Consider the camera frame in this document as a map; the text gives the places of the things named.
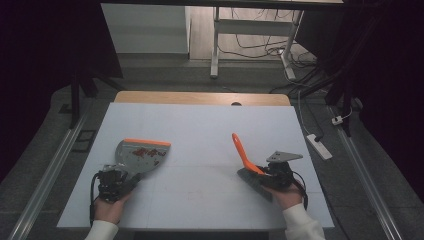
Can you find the small white plug adapter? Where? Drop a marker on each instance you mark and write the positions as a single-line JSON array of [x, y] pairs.
[[337, 120]]

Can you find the white cabinet panel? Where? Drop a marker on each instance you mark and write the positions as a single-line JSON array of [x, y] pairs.
[[146, 30]]

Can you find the black floor frame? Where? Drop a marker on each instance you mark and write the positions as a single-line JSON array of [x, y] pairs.
[[85, 140]]

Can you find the wooden table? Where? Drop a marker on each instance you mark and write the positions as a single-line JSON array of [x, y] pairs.
[[186, 98]]

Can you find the dark curtain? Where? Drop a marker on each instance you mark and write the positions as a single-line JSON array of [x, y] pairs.
[[386, 66], [40, 66]]

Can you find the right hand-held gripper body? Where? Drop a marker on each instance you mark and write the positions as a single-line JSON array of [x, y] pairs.
[[283, 173]]

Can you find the person's right hand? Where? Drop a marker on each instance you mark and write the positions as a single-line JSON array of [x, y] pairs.
[[288, 198]]

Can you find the metal floor rail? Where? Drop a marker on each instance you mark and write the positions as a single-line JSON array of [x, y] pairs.
[[50, 173], [366, 180]]

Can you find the white desk frame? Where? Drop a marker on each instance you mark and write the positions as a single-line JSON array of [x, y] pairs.
[[253, 27]]

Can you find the white board mat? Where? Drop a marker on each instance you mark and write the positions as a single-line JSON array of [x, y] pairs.
[[200, 126]]

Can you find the grey dustpan with orange edge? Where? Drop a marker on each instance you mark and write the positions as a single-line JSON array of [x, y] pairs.
[[143, 156]]

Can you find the white power strip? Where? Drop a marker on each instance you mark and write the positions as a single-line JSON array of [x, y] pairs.
[[319, 146]]

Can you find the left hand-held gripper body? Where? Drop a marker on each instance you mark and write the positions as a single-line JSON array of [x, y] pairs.
[[111, 185]]

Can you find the person's left hand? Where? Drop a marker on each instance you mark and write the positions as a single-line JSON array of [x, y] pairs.
[[108, 210]]

